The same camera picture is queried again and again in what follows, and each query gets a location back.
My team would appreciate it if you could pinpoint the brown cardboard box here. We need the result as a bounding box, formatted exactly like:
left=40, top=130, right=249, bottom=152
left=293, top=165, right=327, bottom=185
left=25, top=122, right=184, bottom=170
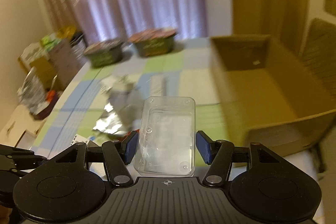
left=210, top=35, right=335, bottom=156

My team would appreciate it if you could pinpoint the white blue medicine box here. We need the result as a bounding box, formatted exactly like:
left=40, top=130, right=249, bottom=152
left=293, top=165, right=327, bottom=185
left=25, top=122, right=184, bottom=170
left=70, top=134, right=98, bottom=147

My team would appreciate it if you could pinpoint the right instant noodle bowl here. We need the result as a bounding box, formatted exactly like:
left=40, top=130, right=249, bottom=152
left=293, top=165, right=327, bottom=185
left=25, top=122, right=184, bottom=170
left=129, top=28, right=177, bottom=57

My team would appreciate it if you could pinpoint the instant noodle bowl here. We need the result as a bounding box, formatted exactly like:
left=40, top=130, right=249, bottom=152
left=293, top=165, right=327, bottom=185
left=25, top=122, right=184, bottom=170
left=129, top=28, right=177, bottom=57
left=83, top=39, right=123, bottom=68

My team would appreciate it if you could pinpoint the checkered tablecloth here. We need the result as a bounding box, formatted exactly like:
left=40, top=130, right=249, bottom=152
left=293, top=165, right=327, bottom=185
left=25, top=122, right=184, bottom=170
left=16, top=38, right=228, bottom=157

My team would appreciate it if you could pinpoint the clear plastic case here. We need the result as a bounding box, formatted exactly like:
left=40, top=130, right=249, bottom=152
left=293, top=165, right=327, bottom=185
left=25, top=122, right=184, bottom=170
left=133, top=97, right=195, bottom=177

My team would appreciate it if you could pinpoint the white remote control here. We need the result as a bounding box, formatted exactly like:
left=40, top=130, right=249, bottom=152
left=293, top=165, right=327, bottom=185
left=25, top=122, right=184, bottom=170
left=149, top=74, right=167, bottom=97

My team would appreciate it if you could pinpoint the cardboard box in corner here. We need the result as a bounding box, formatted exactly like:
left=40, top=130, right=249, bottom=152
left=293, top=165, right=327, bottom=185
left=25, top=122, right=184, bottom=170
left=18, top=39, right=83, bottom=90

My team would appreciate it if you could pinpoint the clear plastic blister packaging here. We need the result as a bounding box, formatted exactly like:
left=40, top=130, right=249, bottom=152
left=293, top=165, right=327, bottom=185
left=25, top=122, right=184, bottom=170
left=100, top=75, right=135, bottom=92

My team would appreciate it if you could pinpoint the green tissue pack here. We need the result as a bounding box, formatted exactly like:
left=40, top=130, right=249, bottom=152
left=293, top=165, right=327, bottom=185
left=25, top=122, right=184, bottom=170
left=40, top=33, right=62, bottom=52

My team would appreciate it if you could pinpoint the silver foil bag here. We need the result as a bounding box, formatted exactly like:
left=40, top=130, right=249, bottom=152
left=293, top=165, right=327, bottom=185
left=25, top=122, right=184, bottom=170
left=92, top=88, right=144, bottom=136

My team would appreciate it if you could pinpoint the quilted brown chair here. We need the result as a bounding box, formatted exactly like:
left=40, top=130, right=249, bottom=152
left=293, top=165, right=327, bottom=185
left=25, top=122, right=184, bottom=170
left=299, top=17, right=336, bottom=175

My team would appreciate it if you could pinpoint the dark wooden tray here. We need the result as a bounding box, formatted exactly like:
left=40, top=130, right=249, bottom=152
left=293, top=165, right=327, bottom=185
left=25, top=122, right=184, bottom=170
left=30, top=93, right=59, bottom=121

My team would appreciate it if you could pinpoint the left instant noodle bowl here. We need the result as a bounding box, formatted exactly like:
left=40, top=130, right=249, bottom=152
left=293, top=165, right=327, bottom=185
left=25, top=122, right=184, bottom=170
left=83, top=39, right=123, bottom=68

